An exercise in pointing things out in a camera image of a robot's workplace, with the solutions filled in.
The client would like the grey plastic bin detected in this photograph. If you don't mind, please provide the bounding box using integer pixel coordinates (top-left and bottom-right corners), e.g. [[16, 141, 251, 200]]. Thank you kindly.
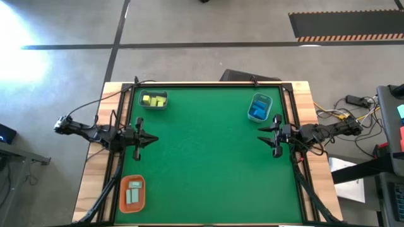
[[138, 90, 169, 110]]

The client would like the red and black tool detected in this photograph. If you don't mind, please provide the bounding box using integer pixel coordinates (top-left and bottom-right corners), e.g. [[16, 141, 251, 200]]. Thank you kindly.
[[372, 142, 389, 158]]

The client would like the green table mat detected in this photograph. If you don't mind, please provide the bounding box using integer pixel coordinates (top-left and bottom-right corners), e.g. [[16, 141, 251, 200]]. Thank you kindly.
[[114, 85, 304, 225]]

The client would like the dark keyboard tray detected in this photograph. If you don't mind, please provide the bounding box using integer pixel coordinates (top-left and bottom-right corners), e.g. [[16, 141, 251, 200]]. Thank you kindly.
[[378, 172, 404, 227]]

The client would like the orange plastic bin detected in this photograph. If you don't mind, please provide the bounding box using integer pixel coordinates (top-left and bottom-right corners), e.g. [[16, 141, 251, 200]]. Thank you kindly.
[[119, 174, 146, 214]]

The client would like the grey side table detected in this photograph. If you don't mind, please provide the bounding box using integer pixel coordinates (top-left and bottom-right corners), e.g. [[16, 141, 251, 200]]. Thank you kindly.
[[376, 84, 404, 177]]

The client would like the black device with blue light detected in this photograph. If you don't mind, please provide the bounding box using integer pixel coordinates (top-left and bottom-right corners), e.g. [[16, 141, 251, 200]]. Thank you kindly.
[[0, 123, 18, 146]]

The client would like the black box on floor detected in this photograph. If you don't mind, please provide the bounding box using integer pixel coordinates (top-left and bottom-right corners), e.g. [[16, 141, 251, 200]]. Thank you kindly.
[[219, 68, 283, 83]]

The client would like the black power strip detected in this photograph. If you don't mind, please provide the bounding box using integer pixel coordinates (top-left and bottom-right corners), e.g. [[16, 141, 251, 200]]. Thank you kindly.
[[345, 94, 367, 107]]

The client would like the black desk leg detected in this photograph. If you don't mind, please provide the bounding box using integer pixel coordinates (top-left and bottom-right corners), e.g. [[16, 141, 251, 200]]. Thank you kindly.
[[331, 154, 395, 185]]

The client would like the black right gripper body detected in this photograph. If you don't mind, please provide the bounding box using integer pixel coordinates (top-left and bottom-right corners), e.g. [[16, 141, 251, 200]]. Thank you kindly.
[[272, 113, 294, 159]]

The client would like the black aluminium table frame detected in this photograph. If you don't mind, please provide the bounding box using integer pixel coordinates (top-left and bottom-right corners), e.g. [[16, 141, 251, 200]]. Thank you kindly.
[[109, 81, 312, 226]]

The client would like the yellow cable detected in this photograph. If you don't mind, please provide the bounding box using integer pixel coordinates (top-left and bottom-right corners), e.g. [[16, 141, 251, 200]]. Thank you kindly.
[[314, 101, 381, 122]]

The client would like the grey metal desk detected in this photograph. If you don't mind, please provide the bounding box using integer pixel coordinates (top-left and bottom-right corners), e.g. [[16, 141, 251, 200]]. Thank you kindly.
[[0, 141, 52, 227]]

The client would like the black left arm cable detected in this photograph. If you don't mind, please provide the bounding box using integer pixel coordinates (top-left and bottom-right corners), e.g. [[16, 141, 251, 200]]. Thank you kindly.
[[65, 79, 158, 118]]

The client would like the translucent teal plastic bin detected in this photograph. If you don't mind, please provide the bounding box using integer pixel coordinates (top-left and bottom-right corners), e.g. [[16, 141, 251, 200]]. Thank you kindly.
[[247, 92, 273, 124]]

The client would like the black hazard-striped floor mat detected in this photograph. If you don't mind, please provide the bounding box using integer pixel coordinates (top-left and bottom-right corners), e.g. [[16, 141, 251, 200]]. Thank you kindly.
[[288, 9, 404, 43]]

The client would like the white paper sheet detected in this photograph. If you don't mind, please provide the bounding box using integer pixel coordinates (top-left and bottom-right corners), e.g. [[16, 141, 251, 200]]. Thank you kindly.
[[328, 156, 366, 204]]

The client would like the black diagonal frame strut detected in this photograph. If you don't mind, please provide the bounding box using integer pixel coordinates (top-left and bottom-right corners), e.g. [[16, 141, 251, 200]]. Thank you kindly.
[[74, 151, 126, 225], [292, 154, 343, 225]]

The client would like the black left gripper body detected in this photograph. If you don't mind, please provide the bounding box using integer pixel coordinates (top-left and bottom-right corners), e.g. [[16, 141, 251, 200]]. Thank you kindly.
[[124, 116, 145, 161]]

